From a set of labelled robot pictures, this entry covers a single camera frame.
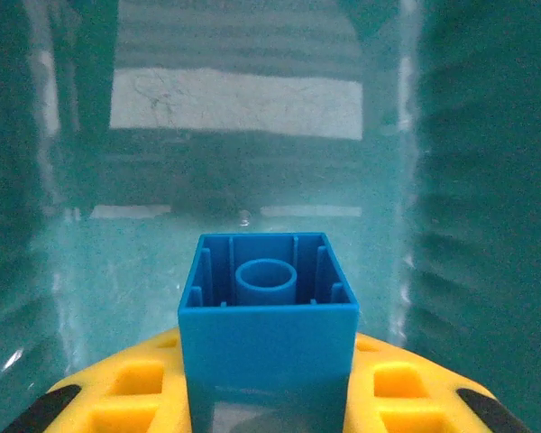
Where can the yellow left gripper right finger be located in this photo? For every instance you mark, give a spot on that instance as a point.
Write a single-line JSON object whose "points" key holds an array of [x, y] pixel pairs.
{"points": [[415, 408]]}

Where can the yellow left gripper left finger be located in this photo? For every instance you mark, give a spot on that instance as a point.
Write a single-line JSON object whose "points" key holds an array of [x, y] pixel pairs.
{"points": [[117, 406]]}

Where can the blue lego brick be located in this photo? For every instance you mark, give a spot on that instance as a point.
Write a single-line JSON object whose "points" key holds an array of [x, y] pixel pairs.
{"points": [[266, 352]]}

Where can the dark teal plastic bin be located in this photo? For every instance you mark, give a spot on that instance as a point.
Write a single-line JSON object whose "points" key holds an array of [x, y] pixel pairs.
{"points": [[117, 270]]}

